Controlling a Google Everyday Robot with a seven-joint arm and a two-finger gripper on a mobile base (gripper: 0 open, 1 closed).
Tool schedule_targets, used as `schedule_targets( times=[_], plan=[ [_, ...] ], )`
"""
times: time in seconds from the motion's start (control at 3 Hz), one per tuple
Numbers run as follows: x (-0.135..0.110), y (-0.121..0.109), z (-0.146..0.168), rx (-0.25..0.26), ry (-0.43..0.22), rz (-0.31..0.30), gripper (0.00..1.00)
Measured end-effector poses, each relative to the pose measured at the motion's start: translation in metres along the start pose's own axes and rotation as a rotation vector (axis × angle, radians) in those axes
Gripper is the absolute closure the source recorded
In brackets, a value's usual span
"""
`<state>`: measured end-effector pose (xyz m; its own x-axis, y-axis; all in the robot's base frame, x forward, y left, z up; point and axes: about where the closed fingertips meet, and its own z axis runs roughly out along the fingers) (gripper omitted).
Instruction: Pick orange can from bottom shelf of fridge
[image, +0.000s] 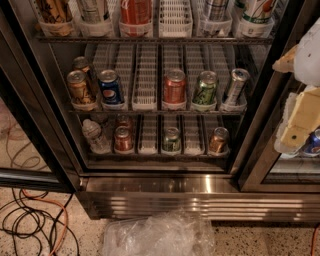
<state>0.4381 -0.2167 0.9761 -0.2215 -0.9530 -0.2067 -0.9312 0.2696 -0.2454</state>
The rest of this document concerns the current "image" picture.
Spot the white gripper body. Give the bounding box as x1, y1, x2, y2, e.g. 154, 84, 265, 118
294, 18, 320, 86

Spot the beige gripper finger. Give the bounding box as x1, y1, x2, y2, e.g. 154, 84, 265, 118
272, 45, 298, 73
280, 86, 320, 149

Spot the orange can bottom shelf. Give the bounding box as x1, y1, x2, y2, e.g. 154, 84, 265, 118
209, 127, 229, 153

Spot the blue can right compartment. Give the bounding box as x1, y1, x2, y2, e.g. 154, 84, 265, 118
302, 128, 320, 157

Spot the slim silver can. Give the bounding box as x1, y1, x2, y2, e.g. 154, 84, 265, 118
223, 68, 250, 106

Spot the white green can top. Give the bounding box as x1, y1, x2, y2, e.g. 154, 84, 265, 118
242, 0, 278, 24

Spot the fridge glass door right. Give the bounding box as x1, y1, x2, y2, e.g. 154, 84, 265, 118
238, 72, 320, 193

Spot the fridge glass door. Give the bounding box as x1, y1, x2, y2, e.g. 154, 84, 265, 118
238, 72, 320, 193
0, 31, 75, 193

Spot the green can middle shelf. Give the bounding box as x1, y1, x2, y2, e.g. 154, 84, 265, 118
192, 70, 218, 105

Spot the green can shelf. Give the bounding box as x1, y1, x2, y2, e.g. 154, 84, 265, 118
192, 70, 218, 105
162, 127, 181, 152

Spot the striped silver can top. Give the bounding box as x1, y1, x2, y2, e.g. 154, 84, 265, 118
203, 0, 228, 21

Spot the red can middle shelf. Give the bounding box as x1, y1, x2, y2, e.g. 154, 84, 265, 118
164, 69, 186, 104

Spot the steel fridge base grille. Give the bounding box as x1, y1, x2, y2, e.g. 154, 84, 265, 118
76, 175, 320, 222

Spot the green can bottom shelf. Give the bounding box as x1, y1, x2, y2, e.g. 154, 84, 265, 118
162, 127, 181, 152

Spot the red cola can top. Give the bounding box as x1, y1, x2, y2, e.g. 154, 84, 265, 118
120, 0, 152, 25

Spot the red can bottom rear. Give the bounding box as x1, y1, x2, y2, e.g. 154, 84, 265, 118
116, 115, 133, 130

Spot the blue pepsi can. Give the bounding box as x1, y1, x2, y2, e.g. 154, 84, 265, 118
98, 69, 124, 105

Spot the red can bottom front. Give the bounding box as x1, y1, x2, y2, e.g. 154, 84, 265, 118
114, 126, 133, 151

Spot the tall silver can top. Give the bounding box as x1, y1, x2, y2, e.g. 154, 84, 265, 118
76, 0, 110, 24

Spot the gold brown can rear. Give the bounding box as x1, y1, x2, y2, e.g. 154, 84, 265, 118
72, 56, 97, 94

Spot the gold brown can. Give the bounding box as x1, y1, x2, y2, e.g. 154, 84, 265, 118
67, 70, 96, 105
72, 56, 97, 94

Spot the gold brown can front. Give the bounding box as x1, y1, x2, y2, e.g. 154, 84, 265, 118
67, 70, 96, 105

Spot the tall gold can top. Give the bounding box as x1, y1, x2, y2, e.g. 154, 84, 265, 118
35, 0, 72, 24

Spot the fridge glass door left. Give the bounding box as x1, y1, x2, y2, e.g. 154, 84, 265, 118
0, 31, 75, 193

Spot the empty white tray top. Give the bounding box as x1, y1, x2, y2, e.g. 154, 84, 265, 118
158, 0, 193, 38

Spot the clear plastic bag bin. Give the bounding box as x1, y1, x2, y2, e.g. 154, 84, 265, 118
102, 210, 215, 256

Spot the clear plastic water bottle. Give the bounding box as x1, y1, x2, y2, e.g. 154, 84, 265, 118
82, 119, 110, 154

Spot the middle wire shelf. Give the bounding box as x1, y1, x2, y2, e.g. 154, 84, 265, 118
68, 110, 245, 116

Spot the wire shelf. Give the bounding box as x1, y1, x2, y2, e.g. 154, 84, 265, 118
68, 110, 245, 116
36, 36, 273, 45

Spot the top wire shelf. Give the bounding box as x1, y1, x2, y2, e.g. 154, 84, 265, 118
36, 36, 273, 45

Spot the orange cable on floor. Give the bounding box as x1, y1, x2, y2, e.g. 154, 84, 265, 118
20, 188, 70, 256

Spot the black cable on floor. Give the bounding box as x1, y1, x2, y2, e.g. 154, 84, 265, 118
0, 186, 81, 256

